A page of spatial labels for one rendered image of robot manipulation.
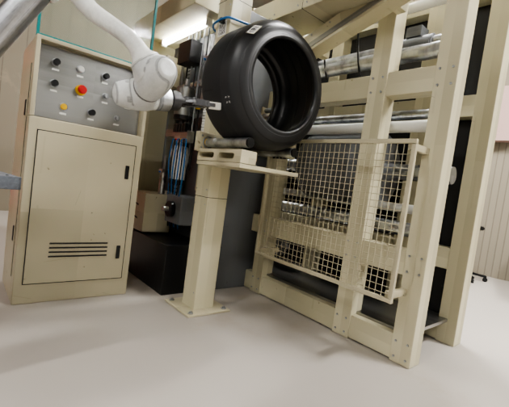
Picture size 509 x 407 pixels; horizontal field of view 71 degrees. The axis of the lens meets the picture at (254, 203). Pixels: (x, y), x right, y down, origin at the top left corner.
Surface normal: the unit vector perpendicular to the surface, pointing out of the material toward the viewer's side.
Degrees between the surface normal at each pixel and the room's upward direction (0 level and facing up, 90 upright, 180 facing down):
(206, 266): 90
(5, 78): 90
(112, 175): 90
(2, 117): 90
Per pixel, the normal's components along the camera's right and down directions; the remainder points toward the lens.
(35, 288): 0.64, 0.13
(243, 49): -0.07, -0.19
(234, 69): -0.13, 0.07
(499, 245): -0.66, -0.04
